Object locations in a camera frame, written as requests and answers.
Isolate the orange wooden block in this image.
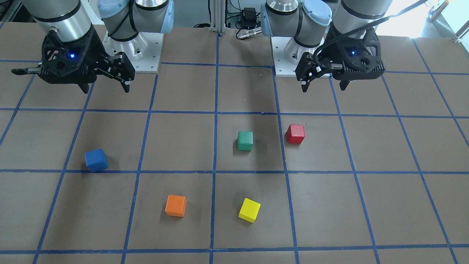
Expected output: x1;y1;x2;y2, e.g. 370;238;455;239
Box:
165;194;187;217

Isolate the blue wooden block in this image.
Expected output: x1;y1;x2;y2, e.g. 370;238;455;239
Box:
84;148;109;172

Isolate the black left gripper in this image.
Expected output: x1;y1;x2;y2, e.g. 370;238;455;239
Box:
295;28;386;92

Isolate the yellow wooden block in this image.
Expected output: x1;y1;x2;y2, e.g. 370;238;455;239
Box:
238;198;261;223

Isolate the black power adapter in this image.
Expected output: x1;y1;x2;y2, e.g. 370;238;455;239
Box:
241;7;257;22

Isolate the aluminium frame post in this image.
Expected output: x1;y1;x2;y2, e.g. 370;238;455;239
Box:
208;0;226;35

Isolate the red wooden block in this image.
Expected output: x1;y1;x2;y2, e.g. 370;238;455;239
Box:
286;124;305;144

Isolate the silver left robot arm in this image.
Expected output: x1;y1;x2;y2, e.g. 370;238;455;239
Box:
260;0;392;92

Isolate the silver metal cylinder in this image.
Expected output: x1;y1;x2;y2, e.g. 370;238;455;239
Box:
236;27;262;40

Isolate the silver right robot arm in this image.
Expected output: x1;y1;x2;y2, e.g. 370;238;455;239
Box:
11;0;174;94

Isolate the green wooden block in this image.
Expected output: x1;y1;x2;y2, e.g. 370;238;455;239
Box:
237;131;254;151

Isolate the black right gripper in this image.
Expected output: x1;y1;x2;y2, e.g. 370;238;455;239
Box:
11;30;136;95

